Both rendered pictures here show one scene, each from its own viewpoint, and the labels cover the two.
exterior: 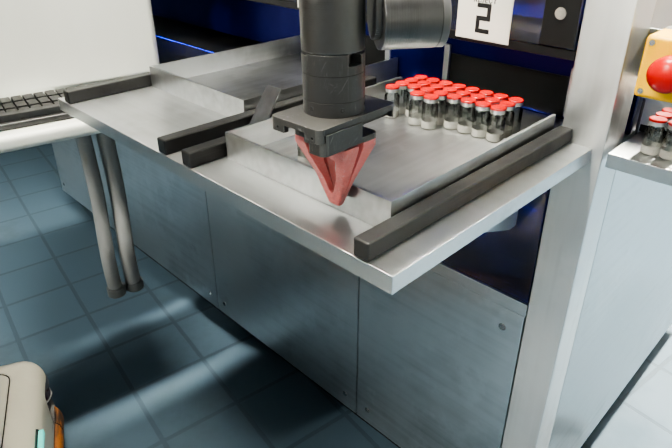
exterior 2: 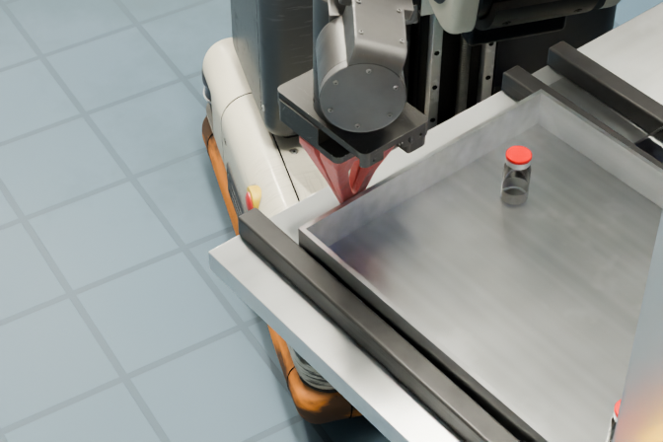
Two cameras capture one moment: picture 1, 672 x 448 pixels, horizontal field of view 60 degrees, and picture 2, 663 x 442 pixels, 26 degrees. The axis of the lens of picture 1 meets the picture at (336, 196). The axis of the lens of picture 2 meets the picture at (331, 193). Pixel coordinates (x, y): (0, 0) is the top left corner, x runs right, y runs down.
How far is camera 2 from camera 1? 1.12 m
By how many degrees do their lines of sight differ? 76
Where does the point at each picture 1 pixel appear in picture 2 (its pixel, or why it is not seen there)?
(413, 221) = (287, 264)
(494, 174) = (414, 379)
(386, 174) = (469, 278)
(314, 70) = not seen: hidden behind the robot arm
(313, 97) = not seen: hidden behind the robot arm
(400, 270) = (218, 258)
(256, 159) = (488, 134)
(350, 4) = (317, 3)
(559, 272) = not seen: outside the picture
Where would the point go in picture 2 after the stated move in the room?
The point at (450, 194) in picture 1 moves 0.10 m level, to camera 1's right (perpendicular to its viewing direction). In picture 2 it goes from (348, 310) to (333, 419)
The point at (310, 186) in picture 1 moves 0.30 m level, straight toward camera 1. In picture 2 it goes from (406, 185) to (33, 171)
